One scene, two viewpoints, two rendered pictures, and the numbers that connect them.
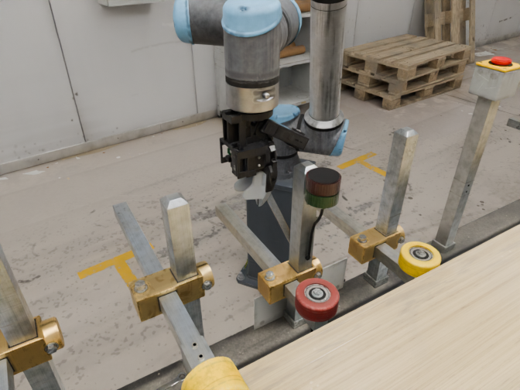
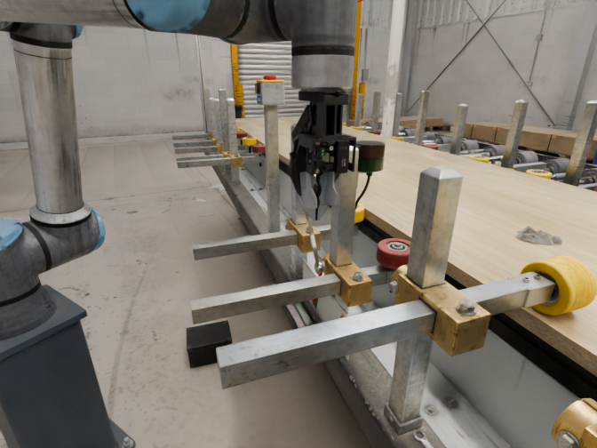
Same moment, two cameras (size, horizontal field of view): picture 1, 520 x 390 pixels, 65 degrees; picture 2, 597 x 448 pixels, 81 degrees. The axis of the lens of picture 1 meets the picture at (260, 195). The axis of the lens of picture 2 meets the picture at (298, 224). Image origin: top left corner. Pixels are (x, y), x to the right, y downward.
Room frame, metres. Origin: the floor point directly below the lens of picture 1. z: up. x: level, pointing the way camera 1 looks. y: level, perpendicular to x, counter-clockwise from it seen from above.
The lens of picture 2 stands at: (0.61, 0.57, 1.22)
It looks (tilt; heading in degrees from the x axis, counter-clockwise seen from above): 22 degrees down; 281
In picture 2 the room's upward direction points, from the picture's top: straight up
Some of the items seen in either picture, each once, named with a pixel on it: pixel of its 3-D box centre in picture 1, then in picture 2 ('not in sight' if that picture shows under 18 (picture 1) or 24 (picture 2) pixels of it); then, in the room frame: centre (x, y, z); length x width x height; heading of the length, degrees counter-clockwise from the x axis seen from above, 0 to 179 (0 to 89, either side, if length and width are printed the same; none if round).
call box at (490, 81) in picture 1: (494, 80); (270, 93); (0.90, -0.52, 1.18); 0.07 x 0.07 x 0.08; 30
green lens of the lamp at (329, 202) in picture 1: (322, 193); (367, 162); (0.60, -0.11, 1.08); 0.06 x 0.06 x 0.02
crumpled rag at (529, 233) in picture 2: not in sight; (537, 234); (0.22, -0.21, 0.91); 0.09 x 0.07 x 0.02; 145
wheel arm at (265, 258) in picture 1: (262, 256); (307, 290); (0.70, -0.01, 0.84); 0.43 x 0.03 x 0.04; 30
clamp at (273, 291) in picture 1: (291, 278); (346, 276); (0.63, -0.07, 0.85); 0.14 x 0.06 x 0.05; 120
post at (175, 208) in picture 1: (188, 306); (416, 329); (0.51, 0.13, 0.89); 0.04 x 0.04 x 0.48; 30
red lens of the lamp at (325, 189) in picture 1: (323, 181); (368, 149); (0.60, -0.11, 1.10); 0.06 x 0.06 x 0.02
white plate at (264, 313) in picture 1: (301, 292); (322, 303); (0.68, -0.10, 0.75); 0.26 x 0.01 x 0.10; 120
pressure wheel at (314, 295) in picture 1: (315, 312); (394, 268); (0.53, -0.11, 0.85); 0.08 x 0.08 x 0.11
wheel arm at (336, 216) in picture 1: (352, 229); (280, 240); (0.81, -0.23, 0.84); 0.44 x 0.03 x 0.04; 30
